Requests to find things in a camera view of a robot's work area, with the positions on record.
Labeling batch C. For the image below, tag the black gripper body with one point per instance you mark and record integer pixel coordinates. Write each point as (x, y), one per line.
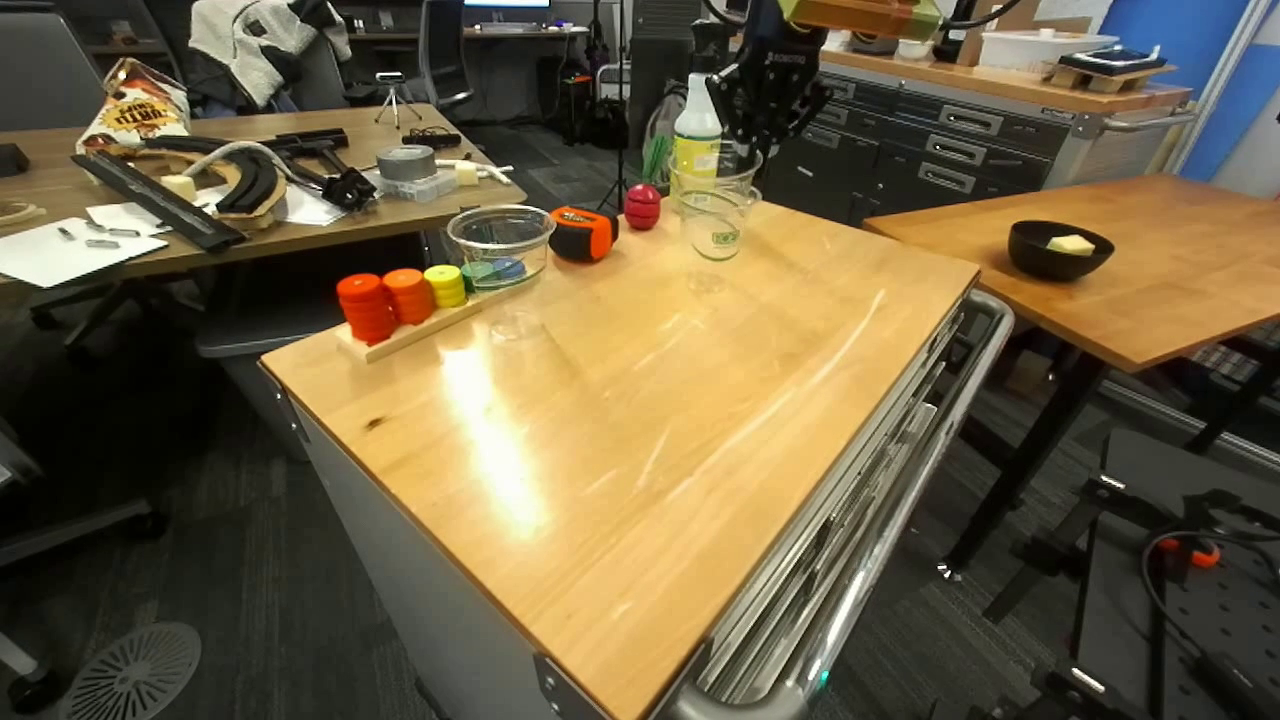
(783, 65)

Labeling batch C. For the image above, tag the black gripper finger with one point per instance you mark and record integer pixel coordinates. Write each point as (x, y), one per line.
(796, 131)
(732, 121)

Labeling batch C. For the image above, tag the clear plastic cup green print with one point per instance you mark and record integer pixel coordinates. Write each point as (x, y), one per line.
(719, 220)

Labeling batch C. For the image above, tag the wooden block stack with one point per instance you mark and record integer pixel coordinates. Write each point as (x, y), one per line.
(1100, 71)

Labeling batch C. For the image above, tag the white spray bottle yellow label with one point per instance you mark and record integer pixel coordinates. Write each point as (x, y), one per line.
(692, 154)

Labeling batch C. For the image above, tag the green plastic bottle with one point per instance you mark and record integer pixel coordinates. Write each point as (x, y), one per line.
(658, 145)

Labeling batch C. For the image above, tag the dark flat file cabinet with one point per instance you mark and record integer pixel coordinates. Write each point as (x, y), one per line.
(922, 140)

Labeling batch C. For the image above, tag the orange black tape measure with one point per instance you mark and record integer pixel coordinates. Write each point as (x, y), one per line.
(581, 238)

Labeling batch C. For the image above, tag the white tray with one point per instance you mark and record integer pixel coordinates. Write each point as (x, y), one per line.
(1025, 50)

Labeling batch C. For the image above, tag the clear glass bowl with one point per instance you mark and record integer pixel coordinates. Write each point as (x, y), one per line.
(503, 247)

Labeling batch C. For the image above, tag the blue toy cylinder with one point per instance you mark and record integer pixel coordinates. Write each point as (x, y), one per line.
(511, 268)

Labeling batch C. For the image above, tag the black bowl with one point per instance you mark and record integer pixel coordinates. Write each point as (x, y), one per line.
(1047, 257)

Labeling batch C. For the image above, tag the pale yellow food piece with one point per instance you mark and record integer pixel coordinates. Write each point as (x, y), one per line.
(1069, 247)

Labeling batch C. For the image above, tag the green toy cylinder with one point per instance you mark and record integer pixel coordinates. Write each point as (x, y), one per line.
(478, 278)

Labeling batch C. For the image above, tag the black remote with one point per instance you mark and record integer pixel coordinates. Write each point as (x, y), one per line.
(433, 136)

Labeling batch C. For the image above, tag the yellow toy cylinder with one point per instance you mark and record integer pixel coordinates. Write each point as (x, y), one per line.
(444, 286)

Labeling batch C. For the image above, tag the orange toy cylinder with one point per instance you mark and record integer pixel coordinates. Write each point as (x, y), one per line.
(411, 292)

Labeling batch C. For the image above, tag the blue panel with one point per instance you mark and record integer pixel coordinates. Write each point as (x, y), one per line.
(1172, 53)

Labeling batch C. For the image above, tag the wooden stacking toy base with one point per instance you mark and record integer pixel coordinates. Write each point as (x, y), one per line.
(403, 338)

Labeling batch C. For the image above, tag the red toy cylinder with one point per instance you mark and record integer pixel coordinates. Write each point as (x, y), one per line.
(364, 309)

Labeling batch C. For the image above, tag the black handheld tool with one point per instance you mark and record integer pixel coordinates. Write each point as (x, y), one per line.
(323, 157)

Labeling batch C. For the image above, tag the white clothes pile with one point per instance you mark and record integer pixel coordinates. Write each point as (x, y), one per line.
(253, 41)

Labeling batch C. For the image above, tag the black white curved headband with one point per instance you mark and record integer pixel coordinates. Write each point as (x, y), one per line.
(245, 181)

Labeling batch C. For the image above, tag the grey tool cart cabinet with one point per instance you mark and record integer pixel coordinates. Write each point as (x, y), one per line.
(386, 586)

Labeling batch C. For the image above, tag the long black bar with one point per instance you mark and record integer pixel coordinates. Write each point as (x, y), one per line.
(156, 202)

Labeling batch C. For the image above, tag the snack chip bag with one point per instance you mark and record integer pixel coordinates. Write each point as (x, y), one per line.
(134, 104)

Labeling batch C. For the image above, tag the white paper sheets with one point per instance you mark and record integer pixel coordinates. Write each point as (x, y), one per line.
(75, 248)

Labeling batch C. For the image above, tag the grey office chair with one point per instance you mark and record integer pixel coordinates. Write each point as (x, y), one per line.
(42, 65)

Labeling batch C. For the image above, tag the grey round floor base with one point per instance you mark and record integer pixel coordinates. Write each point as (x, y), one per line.
(134, 672)

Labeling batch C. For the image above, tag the grey duct tape roll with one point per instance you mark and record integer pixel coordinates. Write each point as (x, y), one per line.
(407, 164)

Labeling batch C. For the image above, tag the black desk leg frame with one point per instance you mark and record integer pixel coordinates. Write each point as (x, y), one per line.
(1040, 443)

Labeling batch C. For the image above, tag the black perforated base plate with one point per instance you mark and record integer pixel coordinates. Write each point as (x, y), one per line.
(1172, 602)

